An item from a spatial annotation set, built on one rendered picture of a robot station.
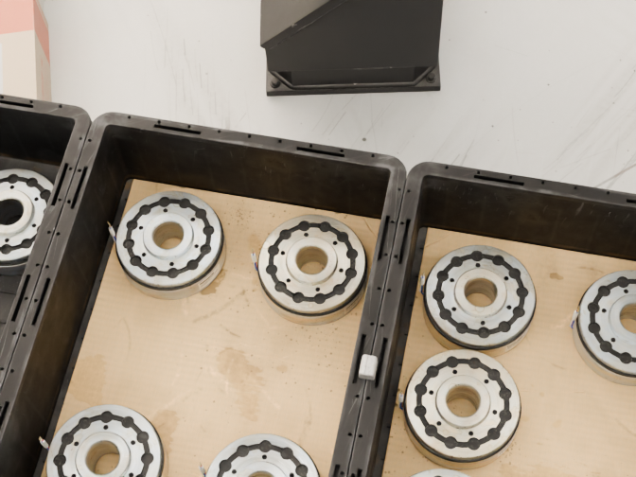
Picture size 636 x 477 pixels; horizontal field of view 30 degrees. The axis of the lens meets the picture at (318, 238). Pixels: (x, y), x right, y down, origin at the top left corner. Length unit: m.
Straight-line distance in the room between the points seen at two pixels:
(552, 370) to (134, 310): 0.40
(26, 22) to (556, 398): 0.73
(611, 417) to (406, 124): 0.45
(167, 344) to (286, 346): 0.11
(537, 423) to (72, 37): 0.74
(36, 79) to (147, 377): 0.41
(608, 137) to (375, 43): 0.29
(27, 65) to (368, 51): 0.38
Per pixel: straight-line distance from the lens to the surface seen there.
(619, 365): 1.10
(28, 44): 1.40
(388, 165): 1.08
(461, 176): 1.08
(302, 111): 1.39
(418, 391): 1.07
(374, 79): 1.38
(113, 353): 1.14
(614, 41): 1.47
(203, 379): 1.11
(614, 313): 1.11
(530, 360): 1.12
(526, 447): 1.09
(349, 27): 1.30
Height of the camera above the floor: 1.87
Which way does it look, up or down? 64 degrees down
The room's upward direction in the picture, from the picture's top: 5 degrees counter-clockwise
